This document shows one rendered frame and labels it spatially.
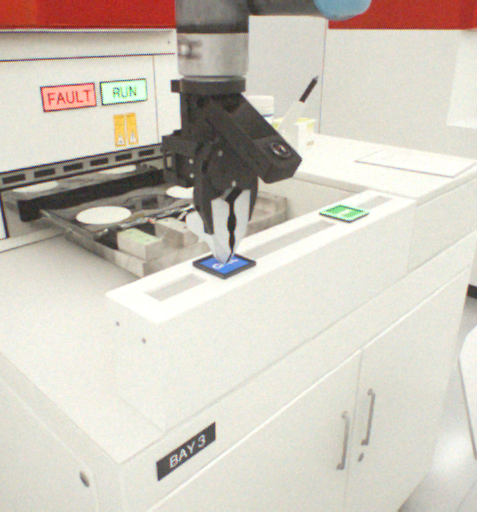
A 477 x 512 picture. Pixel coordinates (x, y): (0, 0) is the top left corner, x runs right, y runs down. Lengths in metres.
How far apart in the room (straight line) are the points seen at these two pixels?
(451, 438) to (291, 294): 1.31
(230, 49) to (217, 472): 0.50
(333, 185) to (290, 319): 0.39
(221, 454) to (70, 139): 0.71
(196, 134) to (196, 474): 0.41
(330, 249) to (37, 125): 0.64
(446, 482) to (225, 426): 1.17
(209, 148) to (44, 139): 0.60
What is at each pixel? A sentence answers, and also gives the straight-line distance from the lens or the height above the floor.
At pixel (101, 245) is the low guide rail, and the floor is 0.85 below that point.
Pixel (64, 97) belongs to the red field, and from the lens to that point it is 1.12.
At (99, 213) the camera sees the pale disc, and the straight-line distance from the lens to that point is 1.02.
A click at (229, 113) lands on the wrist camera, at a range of 0.54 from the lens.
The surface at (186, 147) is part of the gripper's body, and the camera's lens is 0.57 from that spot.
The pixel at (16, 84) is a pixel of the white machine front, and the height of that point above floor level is 1.13.
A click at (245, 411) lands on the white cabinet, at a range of 0.70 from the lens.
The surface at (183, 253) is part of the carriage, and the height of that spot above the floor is 0.87.
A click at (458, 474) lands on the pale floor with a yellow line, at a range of 1.80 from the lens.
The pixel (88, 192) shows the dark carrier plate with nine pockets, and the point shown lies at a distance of 1.17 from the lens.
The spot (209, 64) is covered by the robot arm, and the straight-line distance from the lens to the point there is 0.54.
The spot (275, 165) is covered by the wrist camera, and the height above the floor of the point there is 1.10.
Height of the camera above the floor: 1.23
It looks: 24 degrees down
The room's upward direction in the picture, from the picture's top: straight up
